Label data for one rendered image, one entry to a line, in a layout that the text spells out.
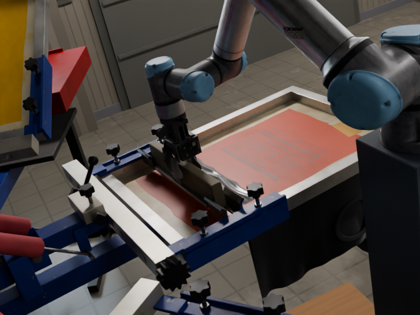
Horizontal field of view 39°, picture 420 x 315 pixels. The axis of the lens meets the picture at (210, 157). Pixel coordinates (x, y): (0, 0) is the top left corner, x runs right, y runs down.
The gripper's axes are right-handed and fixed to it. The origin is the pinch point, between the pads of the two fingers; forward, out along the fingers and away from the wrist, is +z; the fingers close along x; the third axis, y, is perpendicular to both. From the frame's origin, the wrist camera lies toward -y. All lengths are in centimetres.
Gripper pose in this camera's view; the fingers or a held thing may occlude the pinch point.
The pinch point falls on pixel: (185, 176)
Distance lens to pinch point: 167.2
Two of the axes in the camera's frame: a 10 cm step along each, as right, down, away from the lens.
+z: 2.1, 8.7, 4.6
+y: 5.0, 3.0, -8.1
